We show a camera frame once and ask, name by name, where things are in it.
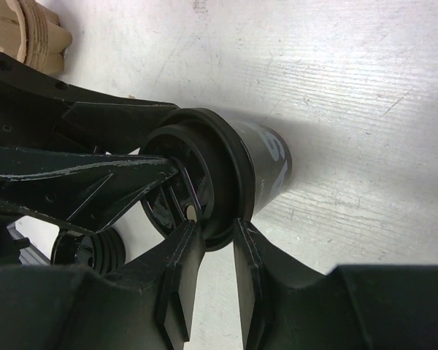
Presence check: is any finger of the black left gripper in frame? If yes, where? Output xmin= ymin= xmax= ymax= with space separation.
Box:
xmin=0 ymin=52 xmax=178 ymax=153
xmin=0 ymin=146 xmax=178 ymax=234

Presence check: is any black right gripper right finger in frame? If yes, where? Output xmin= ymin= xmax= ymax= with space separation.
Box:
xmin=233 ymin=219 xmax=438 ymax=349

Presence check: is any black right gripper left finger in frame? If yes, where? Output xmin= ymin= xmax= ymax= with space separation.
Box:
xmin=0 ymin=221 xmax=205 ymax=349

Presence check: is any brown cardboard cup carrier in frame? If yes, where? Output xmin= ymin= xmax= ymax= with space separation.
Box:
xmin=0 ymin=0 xmax=72 ymax=75

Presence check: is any black paper coffee cup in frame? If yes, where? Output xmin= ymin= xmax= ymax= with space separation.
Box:
xmin=231 ymin=120 xmax=293 ymax=214

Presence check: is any stack of black lids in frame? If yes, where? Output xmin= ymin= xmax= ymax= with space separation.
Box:
xmin=50 ymin=227 xmax=126 ymax=275

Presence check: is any black cup lid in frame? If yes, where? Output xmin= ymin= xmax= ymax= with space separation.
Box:
xmin=141 ymin=108 xmax=255 ymax=252

